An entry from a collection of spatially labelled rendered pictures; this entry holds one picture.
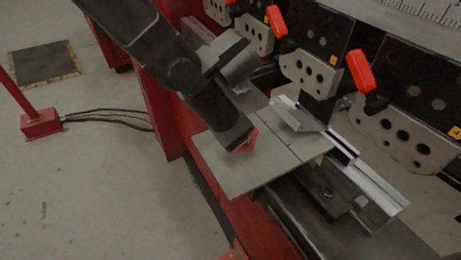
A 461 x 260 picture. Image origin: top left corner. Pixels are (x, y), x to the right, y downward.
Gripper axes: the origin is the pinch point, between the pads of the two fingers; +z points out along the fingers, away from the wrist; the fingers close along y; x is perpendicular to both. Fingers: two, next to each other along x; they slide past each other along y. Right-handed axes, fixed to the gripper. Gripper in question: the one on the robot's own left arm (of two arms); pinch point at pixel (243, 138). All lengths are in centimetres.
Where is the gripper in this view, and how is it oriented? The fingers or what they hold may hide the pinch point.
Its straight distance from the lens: 51.7
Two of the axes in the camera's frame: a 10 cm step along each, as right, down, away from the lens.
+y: -5.0, -6.3, 6.0
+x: -7.6, 6.4, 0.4
